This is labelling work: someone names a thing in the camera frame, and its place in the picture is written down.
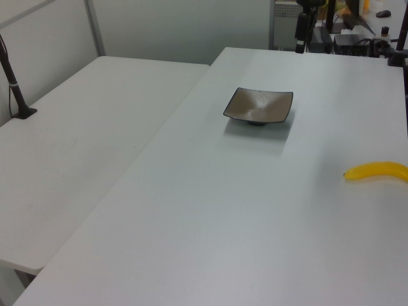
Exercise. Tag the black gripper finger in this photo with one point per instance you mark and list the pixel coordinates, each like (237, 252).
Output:
(298, 47)
(303, 47)

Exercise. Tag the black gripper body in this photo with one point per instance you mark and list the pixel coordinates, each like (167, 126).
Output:
(301, 27)

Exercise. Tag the yellow banana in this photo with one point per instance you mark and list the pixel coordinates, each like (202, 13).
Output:
(376, 169)

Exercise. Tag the square brown ceramic plate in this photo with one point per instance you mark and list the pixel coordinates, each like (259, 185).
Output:
(258, 106)

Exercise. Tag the perforated grey metal panel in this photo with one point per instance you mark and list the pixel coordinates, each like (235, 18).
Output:
(285, 19)

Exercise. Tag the black power adapter box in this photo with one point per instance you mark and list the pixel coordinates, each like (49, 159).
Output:
(321, 39)

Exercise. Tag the thin black upright pole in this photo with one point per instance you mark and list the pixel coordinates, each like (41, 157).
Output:
(330, 16)

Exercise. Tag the black electronics box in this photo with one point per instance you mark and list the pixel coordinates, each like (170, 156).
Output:
(350, 43)

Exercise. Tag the yellow bottle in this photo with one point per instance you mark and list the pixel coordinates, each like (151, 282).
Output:
(366, 5)

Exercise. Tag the black computer mouse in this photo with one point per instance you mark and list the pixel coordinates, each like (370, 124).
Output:
(383, 13)

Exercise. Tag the black knob on white base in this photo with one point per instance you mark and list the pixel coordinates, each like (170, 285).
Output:
(385, 31)

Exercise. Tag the black clamp stand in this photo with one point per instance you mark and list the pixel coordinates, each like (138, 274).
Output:
(398, 54)

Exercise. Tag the black camera stand pole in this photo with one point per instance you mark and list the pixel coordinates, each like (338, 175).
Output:
(18, 95)

